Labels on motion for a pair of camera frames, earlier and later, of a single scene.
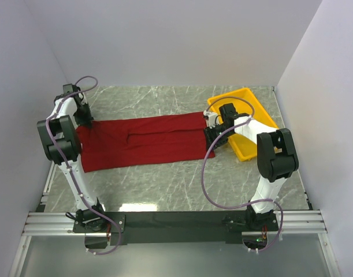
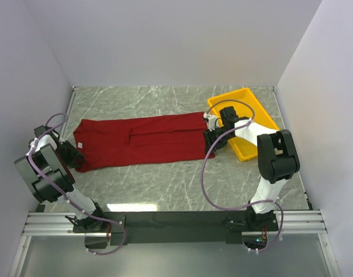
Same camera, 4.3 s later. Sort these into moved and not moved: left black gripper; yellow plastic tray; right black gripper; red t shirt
Moved: left black gripper
Not moved: yellow plastic tray; right black gripper; red t shirt
